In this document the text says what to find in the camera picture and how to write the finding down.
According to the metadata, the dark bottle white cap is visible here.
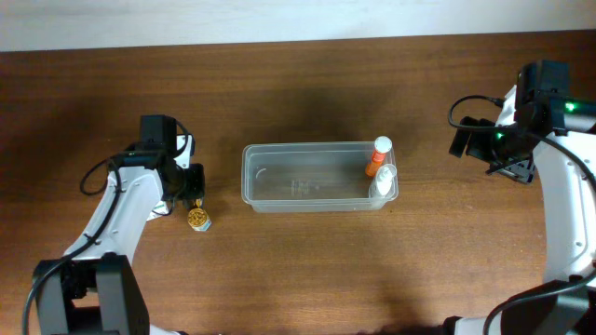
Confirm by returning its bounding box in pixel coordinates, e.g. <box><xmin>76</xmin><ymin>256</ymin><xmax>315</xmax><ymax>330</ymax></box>
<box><xmin>189</xmin><ymin>198</ymin><xmax>203</xmax><ymax>209</ymax></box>

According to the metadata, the orange tube white cap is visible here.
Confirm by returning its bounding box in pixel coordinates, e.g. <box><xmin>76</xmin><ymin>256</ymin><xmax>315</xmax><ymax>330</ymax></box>
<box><xmin>365</xmin><ymin>136</ymin><xmax>392</xmax><ymax>177</ymax></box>

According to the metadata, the white spray bottle clear cap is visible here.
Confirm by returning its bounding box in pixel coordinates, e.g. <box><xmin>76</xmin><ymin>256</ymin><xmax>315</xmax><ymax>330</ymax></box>
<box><xmin>369</xmin><ymin>164</ymin><xmax>398</xmax><ymax>199</ymax></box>

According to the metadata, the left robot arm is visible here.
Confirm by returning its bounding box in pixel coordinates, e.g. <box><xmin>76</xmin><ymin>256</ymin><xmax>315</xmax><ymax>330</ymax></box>
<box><xmin>20</xmin><ymin>114</ymin><xmax>205</xmax><ymax>334</ymax></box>

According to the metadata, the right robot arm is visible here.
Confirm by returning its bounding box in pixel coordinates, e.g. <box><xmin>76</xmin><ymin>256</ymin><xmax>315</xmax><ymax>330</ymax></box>
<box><xmin>442</xmin><ymin>60</ymin><xmax>595</xmax><ymax>334</ymax></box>

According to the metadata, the clear plastic container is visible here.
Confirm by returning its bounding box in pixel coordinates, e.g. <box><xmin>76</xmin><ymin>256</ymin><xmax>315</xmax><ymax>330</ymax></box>
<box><xmin>241</xmin><ymin>141</ymin><xmax>399</xmax><ymax>213</ymax></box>

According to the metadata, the white Panadol box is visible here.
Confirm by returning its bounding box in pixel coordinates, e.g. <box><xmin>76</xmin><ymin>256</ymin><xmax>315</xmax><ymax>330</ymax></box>
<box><xmin>147</xmin><ymin>201</ymin><xmax>169</xmax><ymax>221</ymax></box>

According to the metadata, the small jar gold lid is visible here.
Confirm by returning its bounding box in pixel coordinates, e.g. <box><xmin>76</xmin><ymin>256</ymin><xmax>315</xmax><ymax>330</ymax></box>
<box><xmin>187</xmin><ymin>208</ymin><xmax>211</xmax><ymax>232</ymax></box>

